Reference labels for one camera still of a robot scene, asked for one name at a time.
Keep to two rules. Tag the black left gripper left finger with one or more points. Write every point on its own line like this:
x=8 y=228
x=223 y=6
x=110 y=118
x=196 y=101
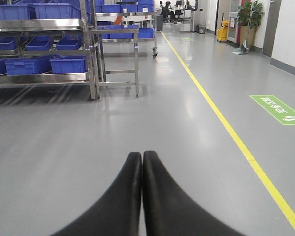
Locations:
x=117 y=211

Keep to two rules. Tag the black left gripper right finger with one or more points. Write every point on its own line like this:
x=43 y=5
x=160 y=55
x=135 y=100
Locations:
x=169 y=211

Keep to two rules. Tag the yellow mop bucket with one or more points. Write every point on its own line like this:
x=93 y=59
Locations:
x=223 y=32

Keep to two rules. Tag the steel cart with casters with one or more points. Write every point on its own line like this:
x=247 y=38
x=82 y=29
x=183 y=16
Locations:
x=127 y=20

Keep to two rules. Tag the steel shelf rack with bins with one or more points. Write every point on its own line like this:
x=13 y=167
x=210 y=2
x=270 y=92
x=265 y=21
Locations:
x=32 y=28

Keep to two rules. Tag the seated person in black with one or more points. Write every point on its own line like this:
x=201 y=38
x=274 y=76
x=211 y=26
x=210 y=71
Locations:
x=167 y=12

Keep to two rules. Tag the blue plastic bin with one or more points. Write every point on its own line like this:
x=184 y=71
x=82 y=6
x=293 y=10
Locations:
x=69 y=64
x=25 y=66
x=69 y=44

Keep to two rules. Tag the green dustpan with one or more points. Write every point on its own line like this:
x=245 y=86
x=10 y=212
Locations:
x=243 y=49

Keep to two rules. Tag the grey trash bin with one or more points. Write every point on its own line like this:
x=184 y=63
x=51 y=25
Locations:
x=202 y=29

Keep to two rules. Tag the potted green plant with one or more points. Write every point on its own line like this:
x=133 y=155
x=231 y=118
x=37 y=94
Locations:
x=249 y=18

